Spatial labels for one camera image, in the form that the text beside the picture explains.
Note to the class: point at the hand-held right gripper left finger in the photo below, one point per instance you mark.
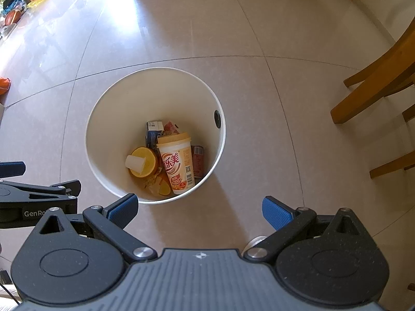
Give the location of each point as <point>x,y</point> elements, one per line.
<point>124,209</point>

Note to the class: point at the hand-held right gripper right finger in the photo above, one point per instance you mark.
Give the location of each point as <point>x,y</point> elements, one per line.
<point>275,213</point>

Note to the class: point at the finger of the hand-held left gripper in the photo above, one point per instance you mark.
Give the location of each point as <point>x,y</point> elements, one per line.
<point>13,169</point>
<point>48,191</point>

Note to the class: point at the small white plastic cup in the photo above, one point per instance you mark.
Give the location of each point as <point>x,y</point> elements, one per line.
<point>134,163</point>

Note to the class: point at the orange lidded container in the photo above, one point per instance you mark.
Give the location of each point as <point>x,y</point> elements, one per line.
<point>149,160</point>

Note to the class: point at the cream printed milk tea cup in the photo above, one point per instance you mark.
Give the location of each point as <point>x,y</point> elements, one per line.
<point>176,165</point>

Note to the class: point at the blue and white milk carton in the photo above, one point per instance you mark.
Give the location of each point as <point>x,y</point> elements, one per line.
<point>153,132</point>

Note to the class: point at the red can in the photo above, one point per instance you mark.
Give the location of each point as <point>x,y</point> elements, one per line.
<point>197,160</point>

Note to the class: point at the white round waste bin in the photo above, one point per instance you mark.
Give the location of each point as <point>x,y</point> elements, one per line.
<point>107,120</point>

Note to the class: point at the clear red printed wrapper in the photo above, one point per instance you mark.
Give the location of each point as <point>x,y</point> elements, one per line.
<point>171,129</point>

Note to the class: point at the orange ball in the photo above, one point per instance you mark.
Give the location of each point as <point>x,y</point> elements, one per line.
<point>13,17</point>

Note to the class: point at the wooden chair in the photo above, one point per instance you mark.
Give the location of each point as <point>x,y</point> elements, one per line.
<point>382,74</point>

